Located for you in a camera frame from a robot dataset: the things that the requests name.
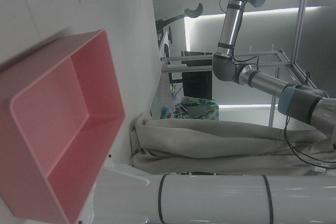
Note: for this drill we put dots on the pink plastic basket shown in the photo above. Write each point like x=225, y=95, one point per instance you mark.
x=65, y=129

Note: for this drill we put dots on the colourful patterned cloth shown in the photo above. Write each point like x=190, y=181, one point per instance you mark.
x=207, y=106

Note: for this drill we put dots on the black monitor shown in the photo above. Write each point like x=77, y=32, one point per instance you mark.
x=197, y=83

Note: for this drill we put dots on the small blue toy block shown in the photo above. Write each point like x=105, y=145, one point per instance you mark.
x=165, y=110

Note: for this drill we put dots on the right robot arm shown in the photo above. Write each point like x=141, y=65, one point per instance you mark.
x=231, y=24

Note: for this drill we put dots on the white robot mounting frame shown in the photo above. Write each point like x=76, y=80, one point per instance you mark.
x=210, y=197

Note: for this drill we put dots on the beige curtain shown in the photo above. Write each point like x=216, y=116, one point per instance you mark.
x=210, y=140

